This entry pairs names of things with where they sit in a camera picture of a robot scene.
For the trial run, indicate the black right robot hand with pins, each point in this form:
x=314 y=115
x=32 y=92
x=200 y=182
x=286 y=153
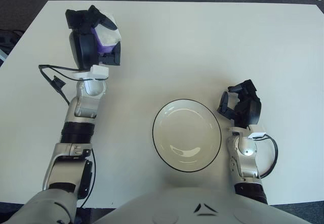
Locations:
x=249 y=107

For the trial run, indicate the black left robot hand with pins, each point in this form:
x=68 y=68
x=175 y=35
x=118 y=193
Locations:
x=84 y=47

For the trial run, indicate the purple tissue paper pack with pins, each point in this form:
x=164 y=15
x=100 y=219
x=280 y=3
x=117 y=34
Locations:
x=107 y=38

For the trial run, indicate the white plate with black rim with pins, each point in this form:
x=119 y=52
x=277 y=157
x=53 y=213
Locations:
x=186 y=133

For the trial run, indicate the dark bag on floor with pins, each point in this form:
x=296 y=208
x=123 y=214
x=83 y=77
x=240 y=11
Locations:
x=10 y=40

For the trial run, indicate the pale grey slanted bar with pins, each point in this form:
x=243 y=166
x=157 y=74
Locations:
x=2 y=55

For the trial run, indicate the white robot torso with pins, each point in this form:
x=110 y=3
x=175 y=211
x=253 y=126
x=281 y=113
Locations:
x=177 y=206

